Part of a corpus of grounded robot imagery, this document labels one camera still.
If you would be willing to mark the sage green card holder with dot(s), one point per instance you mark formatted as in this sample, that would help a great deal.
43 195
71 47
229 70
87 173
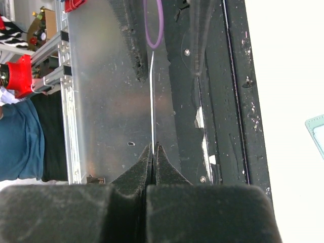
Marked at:
315 127

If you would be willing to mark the silver VIP credit card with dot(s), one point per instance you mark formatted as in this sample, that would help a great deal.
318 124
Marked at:
152 112

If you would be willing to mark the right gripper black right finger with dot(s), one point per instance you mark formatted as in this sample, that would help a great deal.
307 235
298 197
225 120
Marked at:
177 211

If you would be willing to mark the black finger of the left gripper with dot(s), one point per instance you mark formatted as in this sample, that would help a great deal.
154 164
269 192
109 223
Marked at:
130 18

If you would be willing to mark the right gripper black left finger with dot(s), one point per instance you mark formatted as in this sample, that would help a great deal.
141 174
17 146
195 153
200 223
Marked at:
113 212

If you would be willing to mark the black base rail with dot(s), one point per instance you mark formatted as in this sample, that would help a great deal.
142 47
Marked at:
208 116

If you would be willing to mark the blue cloth background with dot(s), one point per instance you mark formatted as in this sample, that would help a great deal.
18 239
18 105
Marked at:
22 142

